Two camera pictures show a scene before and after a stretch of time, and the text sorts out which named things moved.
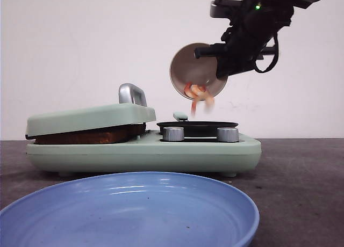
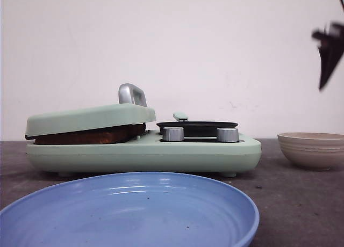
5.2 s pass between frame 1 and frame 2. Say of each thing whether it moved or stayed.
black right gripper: moved
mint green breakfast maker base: stayed
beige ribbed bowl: moved
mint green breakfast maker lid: stayed
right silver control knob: stayed
